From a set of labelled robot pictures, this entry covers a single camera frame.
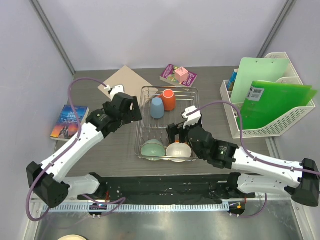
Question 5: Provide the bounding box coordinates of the blue plastic cup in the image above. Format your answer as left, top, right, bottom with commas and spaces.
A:
150, 97, 165, 119

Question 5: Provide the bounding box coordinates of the orange ceramic mug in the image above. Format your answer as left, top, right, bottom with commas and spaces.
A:
158, 89, 176, 111

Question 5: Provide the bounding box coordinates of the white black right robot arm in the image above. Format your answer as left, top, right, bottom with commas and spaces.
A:
166, 123, 320, 207

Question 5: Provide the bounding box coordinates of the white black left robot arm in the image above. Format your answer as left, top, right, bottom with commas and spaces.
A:
26, 92, 142, 208

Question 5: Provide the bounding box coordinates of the orange white ceramic bowl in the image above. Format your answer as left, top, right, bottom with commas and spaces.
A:
166, 142, 192, 163

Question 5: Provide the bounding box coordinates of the green ceramic bowl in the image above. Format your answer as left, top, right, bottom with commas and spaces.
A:
140, 139, 166, 161

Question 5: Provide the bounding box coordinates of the purple paperback book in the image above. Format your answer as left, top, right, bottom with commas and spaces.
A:
159, 64, 198, 88

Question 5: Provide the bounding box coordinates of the pink cube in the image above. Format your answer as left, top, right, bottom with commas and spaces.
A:
174, 67, 189, 84

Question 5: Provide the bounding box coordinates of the blue Jane Eyre book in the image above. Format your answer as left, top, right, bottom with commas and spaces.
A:
50, 105, 90, 142

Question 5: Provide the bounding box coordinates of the blue white carton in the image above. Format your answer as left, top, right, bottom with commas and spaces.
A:
226, 69, 238, 91

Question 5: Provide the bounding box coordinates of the bright green plastic folder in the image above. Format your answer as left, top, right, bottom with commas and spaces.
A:
240, 80, 317, 130

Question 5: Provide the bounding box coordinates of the light green clipboard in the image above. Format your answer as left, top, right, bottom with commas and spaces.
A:
230, 57, 290, 104

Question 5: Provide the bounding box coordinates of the cream round plate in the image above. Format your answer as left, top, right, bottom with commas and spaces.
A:
58, 234, 86, 240

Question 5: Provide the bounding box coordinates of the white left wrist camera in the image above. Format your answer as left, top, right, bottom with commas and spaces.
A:
104, 84, 125, 100

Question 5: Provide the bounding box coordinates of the metal wire dish rack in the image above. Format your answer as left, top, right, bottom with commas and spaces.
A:
134, 86, 200, 163

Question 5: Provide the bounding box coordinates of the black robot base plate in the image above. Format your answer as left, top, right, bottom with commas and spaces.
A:
90, 172, 256, 205

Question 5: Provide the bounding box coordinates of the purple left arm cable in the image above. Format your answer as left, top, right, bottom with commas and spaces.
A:
26, 77, 127, 223

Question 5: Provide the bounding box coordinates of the white slotted cable duct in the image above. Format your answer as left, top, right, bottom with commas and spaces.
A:
50, 202, 230, 213

